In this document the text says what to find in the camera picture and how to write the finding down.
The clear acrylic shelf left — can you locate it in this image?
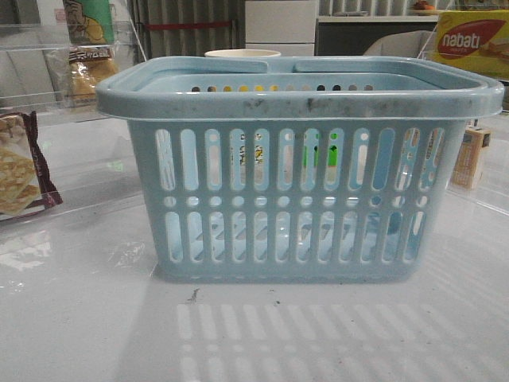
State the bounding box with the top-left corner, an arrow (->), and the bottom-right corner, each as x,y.
0,19 -> 149,120

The bread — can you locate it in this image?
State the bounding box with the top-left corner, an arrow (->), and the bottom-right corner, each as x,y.
68,45 -> 118,107

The brown cracker snack package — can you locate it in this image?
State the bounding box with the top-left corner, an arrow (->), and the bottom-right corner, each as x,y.
1,111 -> 63,222

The yellow nabati wafer box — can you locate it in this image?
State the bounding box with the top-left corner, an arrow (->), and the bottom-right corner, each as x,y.
429,10 -> 508,80

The green cartoon snack package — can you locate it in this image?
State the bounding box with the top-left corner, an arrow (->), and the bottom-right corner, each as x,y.
63,0 -> 114,45

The small beige carton box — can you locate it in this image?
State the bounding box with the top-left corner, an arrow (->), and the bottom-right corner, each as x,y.
450,127 -> 492,190

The clear acrylic stand right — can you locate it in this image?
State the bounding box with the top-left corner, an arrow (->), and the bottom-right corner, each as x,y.
417,27 -> 509,212

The white paper cup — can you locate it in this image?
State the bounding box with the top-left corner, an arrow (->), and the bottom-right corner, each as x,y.
204,49 -> 282,59

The light blue plastic basket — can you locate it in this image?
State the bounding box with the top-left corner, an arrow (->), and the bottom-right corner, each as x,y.
95,56 -> 504,283

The white drawer cabinet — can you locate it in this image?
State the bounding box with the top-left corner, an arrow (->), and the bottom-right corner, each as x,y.
244,1 -> 318,57

